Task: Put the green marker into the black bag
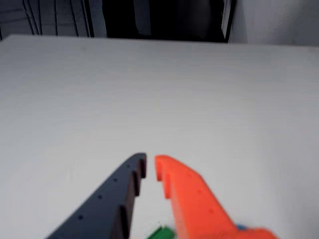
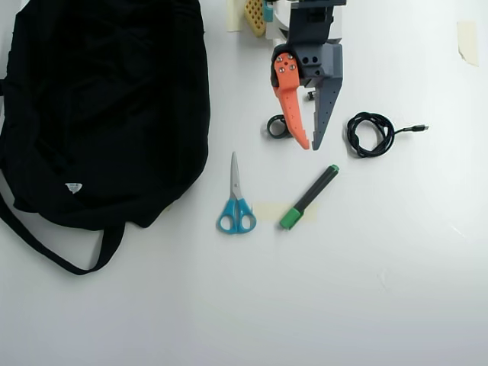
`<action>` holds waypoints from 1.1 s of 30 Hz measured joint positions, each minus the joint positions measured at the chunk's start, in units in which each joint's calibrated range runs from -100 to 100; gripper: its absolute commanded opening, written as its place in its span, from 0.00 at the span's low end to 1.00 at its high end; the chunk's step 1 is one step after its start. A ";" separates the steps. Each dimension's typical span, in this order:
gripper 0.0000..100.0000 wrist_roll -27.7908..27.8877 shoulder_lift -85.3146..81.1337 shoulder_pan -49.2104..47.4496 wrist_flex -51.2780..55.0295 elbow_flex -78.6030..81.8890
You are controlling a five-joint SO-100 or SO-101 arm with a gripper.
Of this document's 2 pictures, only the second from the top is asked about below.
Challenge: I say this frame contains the black fabric bag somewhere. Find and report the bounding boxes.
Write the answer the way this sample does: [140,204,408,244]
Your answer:
[0,0,212,276]

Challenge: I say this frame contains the yellow perforated block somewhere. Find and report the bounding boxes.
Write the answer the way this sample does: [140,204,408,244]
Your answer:
[242,0,267,38]

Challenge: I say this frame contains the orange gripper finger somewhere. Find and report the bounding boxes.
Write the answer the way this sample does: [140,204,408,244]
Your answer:
[271,52,310,150]

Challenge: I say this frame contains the coiled black USB cable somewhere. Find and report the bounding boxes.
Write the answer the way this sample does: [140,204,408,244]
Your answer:
[345,111,430,159]

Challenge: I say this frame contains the green and black marker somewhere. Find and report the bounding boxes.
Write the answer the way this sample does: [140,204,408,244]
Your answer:
[279,163,341,231]

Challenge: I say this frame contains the long beige masking tape strip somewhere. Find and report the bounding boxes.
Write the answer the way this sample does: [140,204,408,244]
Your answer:
[253,201,319,223]

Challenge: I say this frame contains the torn beige masking tape piece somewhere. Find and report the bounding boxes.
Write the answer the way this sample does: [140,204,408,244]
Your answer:
[456,21,480,68]

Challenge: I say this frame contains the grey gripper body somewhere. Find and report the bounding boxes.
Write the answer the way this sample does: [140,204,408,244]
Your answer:
[271,40,343,88]

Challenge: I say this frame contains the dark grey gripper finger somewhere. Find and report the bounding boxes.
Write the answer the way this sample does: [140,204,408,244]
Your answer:
[311,74,342,151]

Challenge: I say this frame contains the blue handled scissors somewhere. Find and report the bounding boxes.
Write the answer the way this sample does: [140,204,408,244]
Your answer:
[217,151,257,234]

